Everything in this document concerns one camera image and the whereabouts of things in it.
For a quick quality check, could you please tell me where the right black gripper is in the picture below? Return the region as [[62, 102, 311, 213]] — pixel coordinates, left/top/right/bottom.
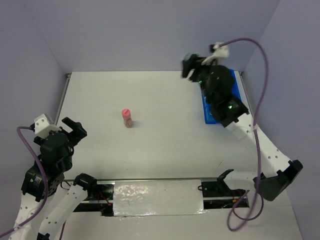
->
[[179, 54, 216, 103]]

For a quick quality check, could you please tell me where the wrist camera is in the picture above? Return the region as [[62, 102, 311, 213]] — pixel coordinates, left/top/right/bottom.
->
[[201, 42, 230, 65], [33, 113, 61, 139]]

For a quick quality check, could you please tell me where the blue paint jar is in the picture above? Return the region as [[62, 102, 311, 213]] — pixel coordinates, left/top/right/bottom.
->
[[182, 52, 200, 62]]

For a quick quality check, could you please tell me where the pink lid crayon bottle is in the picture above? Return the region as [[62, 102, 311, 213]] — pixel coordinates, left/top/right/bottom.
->
[[121, 108, 133, 128]]

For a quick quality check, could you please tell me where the blue compartment tray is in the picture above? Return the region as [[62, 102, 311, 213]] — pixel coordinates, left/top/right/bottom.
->
[[199, 65, 248, 127]]

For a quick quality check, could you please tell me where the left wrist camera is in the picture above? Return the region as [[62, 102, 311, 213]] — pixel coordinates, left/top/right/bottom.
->
[[33, 113, 61, 139]]

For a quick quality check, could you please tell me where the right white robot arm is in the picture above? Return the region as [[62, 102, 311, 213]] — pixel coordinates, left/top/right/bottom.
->
[[181, 53, 303, 202]]

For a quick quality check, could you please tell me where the reflective silver base plate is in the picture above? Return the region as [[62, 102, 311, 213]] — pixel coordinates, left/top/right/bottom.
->
[[75, 179, 246, 217]]

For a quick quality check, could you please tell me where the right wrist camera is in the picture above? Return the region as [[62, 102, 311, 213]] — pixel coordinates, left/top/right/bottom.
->
[[201, 42, 230, 65]]

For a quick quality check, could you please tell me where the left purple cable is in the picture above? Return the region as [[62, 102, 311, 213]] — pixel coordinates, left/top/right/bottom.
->
[[0, 126, 66, 240]]

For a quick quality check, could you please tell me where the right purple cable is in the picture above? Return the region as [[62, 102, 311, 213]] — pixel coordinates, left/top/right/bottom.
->
[[219, 37, 269, 232]]

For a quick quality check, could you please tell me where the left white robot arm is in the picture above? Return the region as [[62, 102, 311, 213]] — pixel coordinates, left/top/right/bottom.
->
[[8, 114, 98, 240]]

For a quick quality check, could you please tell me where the purple cable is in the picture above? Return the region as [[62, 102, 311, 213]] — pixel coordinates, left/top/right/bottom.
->
[[219, 37, 269, 232], [0, 126, 66, 240]]

